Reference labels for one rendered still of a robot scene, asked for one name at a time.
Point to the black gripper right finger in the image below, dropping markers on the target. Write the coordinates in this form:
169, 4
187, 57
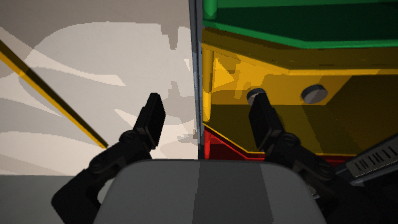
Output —
344, 204

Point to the black metal shelf rack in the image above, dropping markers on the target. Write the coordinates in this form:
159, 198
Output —
378, 160

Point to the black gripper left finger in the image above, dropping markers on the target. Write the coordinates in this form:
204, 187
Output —
77, 201

